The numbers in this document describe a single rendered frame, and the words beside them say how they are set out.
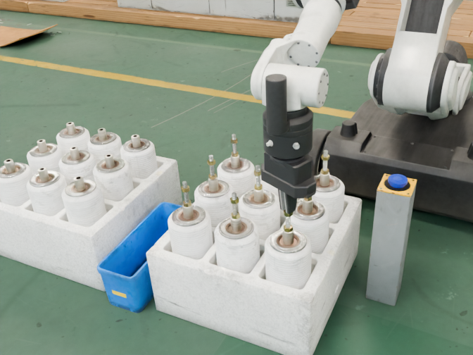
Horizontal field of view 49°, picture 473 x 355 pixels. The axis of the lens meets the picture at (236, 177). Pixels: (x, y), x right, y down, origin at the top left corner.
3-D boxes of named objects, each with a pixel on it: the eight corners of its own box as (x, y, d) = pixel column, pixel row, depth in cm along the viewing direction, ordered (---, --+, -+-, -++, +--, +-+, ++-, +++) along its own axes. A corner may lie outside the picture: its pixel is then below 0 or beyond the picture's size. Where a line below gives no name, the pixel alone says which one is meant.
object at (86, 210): (92, 231, 143) (78, 175, 133) (120, 239, 139) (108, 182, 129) (68, 252, 136) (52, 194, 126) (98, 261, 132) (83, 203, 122)
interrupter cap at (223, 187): (209, 202, 120) (208, 200, 120) (192, 189, 125) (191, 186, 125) (236, 191, 123) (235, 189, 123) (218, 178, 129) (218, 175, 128)
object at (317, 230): (313, 254, 130) (315, 194, 120) (334, 278, 122) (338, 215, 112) (279, 265, 127) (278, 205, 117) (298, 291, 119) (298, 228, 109)
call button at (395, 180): (389, 179, 113) (390, 171, 112) (408, 183, 111) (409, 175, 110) (385, 189, 110) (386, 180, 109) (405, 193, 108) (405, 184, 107)
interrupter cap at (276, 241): (293, 259, 101) (293, 256, 101) (262, 245, 106) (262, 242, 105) (314, 239, 106) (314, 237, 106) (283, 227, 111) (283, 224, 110)
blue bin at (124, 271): (167, 234, 151) (162, 200, 145) (200, 243, 147) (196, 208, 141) (103, 304, 128) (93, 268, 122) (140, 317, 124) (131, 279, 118)
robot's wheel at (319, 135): (321, 171, 177) (323, 117, 166) (335, 174, 174) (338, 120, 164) (298, 201, 162) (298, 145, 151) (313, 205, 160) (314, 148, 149)
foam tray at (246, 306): (228, 221, 155) (224, 169, 146) (357, 253, 139) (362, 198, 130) (155, 310, 126) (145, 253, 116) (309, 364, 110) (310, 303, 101)
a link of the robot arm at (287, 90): (273, 113, 97) (272, 55, 91) (329, 122, 93) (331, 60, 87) (248, 140, 89) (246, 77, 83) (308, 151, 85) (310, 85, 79)
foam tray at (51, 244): (86, 185, 177) (74, 138, 168) (184, 210, 161) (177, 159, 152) (-4, 254, 148) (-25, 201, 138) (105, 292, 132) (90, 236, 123)
